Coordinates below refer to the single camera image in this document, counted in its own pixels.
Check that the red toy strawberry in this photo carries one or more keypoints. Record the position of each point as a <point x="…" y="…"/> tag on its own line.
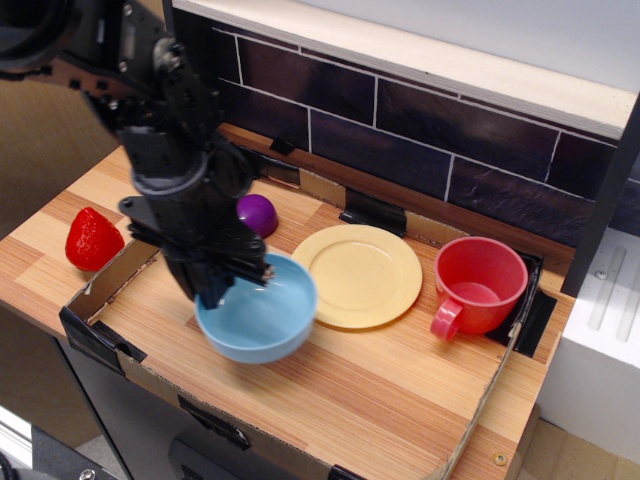
<point x="92" y="241"/>

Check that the black vertical post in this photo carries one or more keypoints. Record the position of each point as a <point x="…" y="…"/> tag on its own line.
<point x="610" y="193"/>

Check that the purple toy eggplant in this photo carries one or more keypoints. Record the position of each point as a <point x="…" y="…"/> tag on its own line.
<point x="258" y="213"/>

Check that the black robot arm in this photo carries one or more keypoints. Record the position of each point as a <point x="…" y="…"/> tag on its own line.
<point x="137" y="76"/>

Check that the yellow plastic plate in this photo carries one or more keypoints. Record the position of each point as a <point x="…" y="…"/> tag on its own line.
<point x="366" y="277"/>

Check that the red plastic cup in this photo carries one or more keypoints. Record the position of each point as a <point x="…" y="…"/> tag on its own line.
<point x="478" y="282"/>

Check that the dark brick backsplash panel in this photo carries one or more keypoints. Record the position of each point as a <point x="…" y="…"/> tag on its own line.
<point x="515" y="168"/>

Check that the light blue plastic bowl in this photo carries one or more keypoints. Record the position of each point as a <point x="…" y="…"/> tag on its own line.
<point x="256" y="324"/>

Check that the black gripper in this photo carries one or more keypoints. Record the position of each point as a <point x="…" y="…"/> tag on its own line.
<point x="205" y="244"/>

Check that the white side cabinet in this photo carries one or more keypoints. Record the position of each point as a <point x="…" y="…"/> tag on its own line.
<point x="592" y="387"/>

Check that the cardboard border with black tape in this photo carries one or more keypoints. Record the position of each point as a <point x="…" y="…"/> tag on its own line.
<point x="385" y="402"/>

